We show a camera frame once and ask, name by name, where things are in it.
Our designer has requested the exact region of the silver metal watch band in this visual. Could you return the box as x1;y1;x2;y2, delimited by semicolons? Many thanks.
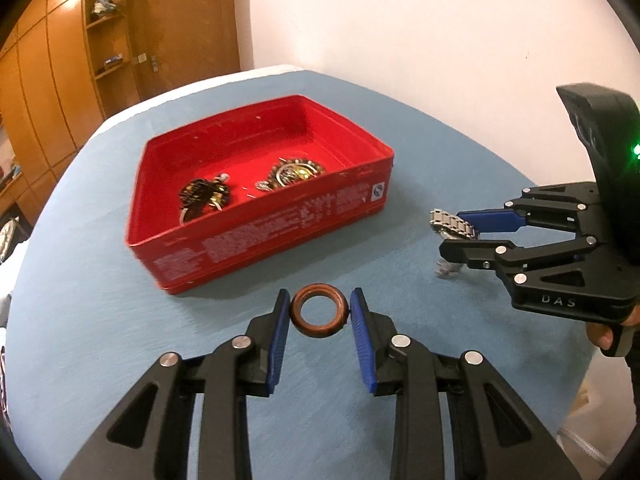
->
429;208;481;279

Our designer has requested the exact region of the white braided hose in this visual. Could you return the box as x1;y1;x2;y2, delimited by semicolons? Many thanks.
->
560;427;608;463

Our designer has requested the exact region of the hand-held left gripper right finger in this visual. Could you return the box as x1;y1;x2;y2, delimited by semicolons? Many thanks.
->
349;287;583;480

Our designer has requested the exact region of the shiny metal object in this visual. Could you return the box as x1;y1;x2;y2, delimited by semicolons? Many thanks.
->
0;217;21;263

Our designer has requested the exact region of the wooden wardrobe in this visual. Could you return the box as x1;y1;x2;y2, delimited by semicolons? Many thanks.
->
0;0;141;231

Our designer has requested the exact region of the person's right hand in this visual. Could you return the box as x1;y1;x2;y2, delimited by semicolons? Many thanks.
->
586;305;640;351

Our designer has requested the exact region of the brown wooden bangle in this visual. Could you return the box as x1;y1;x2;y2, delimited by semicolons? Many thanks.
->
289;284;349;333

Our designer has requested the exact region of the blue table cloth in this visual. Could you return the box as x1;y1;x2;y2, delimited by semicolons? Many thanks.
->
5;69;606;480

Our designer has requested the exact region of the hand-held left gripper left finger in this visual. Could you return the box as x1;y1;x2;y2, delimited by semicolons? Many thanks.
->
60;288;292;480

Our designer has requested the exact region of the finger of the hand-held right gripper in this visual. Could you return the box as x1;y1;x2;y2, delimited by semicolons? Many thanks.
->
439;234;638;323
457;184;601;236

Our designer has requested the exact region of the wooden door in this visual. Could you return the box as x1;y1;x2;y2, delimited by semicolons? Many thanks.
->
122;0;243;106

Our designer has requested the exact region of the multicolour beaded bracelet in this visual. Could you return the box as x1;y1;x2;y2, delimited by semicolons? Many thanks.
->
179;172;233;226

